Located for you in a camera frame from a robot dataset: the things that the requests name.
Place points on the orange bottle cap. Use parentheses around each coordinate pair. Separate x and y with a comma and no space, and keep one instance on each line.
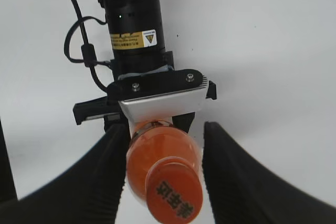
(173,191)

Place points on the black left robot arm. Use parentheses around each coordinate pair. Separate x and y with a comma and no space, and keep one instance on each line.
(137,38)

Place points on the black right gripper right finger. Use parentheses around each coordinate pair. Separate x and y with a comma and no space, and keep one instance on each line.
(242,190)

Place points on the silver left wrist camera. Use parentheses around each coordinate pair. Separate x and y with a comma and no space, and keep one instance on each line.
(161,95)

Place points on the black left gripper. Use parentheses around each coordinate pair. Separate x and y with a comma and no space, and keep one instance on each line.
(112,114)

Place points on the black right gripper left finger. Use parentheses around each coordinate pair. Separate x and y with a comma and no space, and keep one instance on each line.
(87,192)

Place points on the orange soda plastic bottle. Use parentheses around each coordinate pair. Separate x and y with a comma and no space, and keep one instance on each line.
(152,141)

